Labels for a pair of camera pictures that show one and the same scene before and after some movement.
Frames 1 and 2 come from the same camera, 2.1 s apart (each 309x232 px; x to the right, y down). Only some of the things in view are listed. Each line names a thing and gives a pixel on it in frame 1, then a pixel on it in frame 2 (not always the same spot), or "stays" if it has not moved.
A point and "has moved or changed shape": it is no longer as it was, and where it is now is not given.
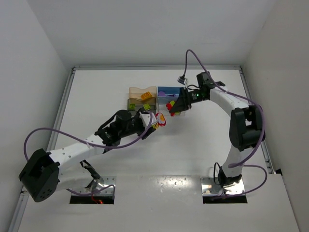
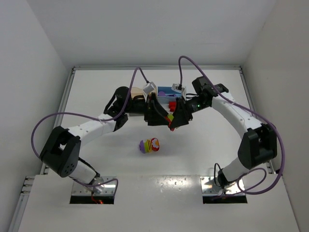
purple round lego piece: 161,93 stays
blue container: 166,94 stays
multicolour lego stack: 160,119 has moved or changed shape
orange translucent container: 135,93 stays
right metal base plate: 209,187 stays
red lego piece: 169,106 has moved or changed shape
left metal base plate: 104,182 stays
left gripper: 144,129 to 149,112
